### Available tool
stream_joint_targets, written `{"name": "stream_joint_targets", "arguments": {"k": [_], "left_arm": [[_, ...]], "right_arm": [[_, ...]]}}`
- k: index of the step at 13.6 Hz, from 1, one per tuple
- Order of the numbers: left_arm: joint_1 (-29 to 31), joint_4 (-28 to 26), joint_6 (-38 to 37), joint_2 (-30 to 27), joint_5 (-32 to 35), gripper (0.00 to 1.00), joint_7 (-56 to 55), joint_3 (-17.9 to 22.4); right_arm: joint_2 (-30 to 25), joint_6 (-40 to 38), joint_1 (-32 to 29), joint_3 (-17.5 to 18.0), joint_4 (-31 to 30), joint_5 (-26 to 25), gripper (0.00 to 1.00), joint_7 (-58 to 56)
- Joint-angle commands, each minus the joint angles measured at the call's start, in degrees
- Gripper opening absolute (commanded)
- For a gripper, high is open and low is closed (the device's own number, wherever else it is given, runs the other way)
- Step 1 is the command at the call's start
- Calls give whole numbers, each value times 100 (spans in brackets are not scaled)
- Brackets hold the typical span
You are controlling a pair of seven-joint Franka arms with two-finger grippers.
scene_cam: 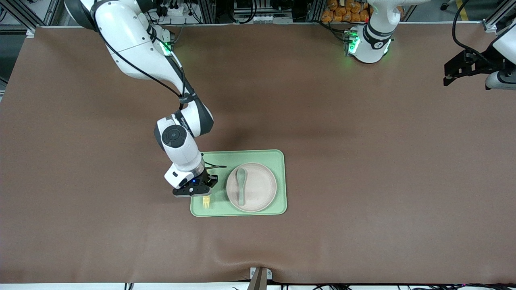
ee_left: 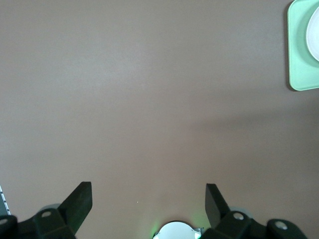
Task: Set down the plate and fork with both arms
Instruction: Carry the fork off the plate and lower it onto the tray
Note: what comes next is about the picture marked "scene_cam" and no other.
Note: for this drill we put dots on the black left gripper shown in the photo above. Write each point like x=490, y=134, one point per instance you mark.
x=482, y=61

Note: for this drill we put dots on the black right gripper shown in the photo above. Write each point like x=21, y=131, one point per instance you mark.
x=209, y=178

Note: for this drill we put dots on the yellow plastic fork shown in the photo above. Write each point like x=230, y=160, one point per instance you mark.
x=206, y=202

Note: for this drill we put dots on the green plastic spoon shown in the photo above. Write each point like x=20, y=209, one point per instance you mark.
x=241, y=189

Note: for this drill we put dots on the round beige plate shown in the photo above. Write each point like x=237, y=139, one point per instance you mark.
x=260, y=189

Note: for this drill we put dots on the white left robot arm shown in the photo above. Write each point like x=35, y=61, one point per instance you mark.
x=373, y=44

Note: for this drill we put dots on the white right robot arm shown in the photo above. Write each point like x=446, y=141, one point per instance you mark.
x=133, y=44

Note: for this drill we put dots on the light green rectangular tray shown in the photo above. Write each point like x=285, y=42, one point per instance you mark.
x=217, y=205

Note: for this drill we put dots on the brown table mat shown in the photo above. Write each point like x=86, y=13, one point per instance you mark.
x=322, y=121

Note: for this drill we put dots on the pile of orange items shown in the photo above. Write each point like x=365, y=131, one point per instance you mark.
x=338, y=14

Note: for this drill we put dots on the white power strip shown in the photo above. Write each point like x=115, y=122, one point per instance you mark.
x=175, y=10

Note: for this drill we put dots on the metal table clamp bracket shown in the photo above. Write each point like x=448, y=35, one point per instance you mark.
x=260, y=278

